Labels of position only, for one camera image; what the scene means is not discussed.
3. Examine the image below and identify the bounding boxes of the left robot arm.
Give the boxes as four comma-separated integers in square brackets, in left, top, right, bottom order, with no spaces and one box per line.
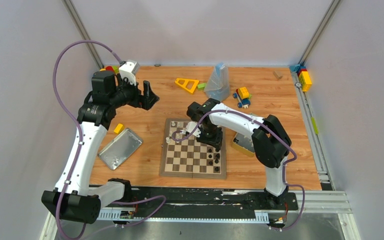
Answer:
[41,70,160,224]

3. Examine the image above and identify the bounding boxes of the small yellow block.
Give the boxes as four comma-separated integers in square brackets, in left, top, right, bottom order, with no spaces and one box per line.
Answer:
[113,123,125,135]

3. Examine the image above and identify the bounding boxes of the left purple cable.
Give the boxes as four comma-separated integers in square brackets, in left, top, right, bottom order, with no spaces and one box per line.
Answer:
[52,40,167,240]

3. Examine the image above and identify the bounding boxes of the wooden chess board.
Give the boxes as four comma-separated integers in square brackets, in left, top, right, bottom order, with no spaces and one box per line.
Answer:
[159,118,227,179]

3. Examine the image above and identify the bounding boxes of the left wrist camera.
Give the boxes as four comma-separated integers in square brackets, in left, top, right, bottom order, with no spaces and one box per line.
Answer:
[118,60,141,86]

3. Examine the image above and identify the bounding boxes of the brown wooden block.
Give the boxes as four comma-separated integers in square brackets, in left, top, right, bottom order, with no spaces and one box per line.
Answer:
[273,70,283,80]

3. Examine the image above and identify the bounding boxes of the silver tin lid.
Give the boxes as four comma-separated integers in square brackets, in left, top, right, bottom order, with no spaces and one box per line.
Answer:
[97,128,143,170]

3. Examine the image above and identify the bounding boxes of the toy brick car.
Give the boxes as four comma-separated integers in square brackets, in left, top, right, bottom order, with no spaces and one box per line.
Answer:
[232,87,252,109]

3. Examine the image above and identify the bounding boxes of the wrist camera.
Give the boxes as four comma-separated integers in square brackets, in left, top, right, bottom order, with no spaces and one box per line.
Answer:
[118,60,141,86]
[185,121,202,138]

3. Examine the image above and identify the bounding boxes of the yellow triangle block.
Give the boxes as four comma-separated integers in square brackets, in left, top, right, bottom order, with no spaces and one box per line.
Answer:
[174,78,200,95]

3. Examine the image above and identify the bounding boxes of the stacked duplo bricks corner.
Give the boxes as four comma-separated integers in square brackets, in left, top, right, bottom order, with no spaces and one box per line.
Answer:
[289,64,313,92]

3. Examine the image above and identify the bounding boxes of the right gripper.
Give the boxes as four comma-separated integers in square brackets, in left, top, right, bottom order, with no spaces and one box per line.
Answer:
[196,124,223,149]

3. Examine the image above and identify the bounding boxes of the green block by bag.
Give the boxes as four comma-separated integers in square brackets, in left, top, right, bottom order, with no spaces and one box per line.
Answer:
[197,82,206,91]

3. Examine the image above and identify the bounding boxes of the colourful cylinder blocks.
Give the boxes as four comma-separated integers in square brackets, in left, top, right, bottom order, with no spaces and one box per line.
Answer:
[100,65,119,74]

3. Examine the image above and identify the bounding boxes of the yellow tin with chess pieces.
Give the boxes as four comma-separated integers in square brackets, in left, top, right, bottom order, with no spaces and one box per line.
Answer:
[231,133,255,157]

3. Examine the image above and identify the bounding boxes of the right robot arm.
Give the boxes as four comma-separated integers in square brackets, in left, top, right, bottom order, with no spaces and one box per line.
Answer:
[185,98,292,209]

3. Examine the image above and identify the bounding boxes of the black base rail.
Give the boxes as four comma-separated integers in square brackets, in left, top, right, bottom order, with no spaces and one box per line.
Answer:
[100,186,299,221]

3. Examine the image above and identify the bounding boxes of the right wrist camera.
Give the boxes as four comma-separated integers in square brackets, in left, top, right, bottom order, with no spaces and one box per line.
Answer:
[185,121,202,138]

